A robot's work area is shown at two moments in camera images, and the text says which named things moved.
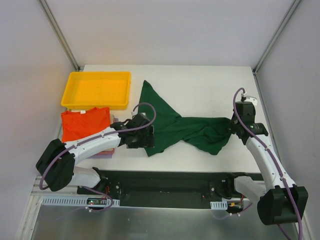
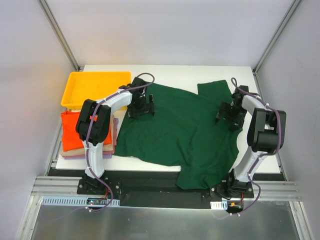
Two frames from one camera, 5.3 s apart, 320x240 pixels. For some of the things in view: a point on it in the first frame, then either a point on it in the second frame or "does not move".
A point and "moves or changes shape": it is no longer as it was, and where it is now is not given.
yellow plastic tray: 90,90 does not move
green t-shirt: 208,134 moves or changes shape
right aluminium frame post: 292,8 does not move
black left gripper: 149,136 -> 141,109
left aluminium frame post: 59,33 does not move
